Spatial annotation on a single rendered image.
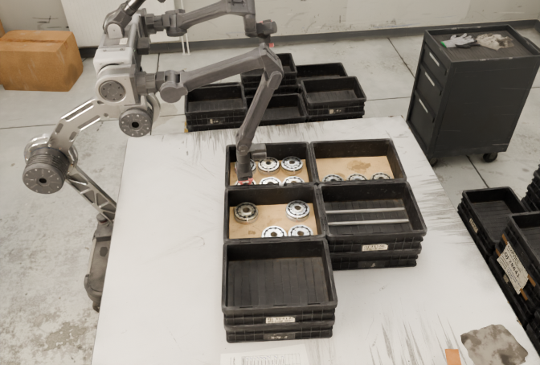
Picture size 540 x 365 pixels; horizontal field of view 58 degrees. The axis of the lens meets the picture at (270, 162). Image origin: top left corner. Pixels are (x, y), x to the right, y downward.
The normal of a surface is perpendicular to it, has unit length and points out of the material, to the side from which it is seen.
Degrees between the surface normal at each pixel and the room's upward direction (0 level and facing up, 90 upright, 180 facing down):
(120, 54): 0
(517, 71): 90
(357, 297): 0
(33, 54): 88
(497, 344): 1
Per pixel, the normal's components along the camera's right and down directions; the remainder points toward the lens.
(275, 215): -0.01, -0.76
